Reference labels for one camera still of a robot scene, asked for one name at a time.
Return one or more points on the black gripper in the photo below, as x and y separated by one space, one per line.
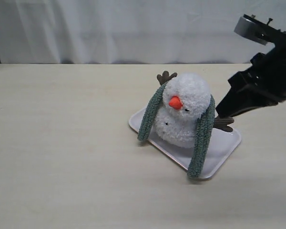
262 84

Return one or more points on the green knitted scarf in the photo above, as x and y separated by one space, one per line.
200 143

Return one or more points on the white plastic tray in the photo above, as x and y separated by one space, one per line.
222 145

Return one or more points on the white plush snowman green scarf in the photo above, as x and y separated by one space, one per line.
185 98

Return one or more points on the white curtain backdrop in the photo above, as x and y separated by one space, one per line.
131 31

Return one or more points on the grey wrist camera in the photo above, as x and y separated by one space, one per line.
249 27

